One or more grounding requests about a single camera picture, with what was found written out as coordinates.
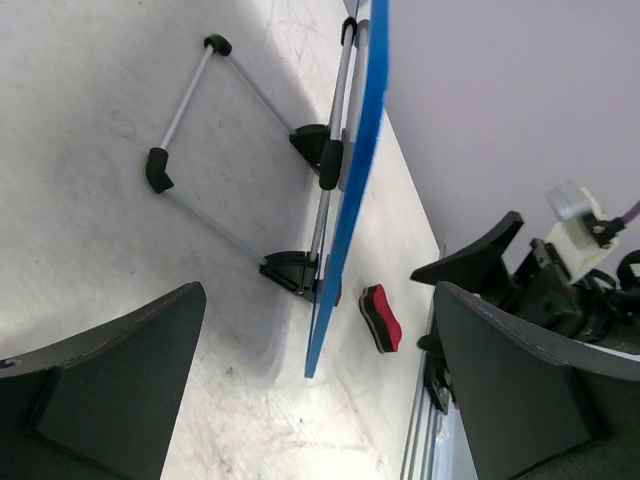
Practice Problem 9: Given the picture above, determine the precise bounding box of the silver wire whiteboard stand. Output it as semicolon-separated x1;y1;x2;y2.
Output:
144;16;372;302

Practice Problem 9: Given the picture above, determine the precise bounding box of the aluminium frame rail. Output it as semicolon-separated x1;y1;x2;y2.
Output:
399;299;456;480

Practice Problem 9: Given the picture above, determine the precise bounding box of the red black whiteboard eraser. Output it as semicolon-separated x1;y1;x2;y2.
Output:
359;284;403;354

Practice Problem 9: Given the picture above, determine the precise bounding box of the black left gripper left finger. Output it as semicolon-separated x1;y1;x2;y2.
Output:
1;282;207;479

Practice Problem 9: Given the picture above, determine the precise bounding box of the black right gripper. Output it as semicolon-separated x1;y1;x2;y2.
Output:
410;211;639;345

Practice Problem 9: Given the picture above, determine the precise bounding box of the blue framed whiteboard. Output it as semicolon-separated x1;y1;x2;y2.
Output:
304;0;390;378

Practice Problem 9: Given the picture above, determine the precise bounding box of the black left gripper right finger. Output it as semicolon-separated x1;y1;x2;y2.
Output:
434;282;639;479

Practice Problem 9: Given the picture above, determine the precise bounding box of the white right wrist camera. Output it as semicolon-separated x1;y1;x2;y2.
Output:
545;182;627;283

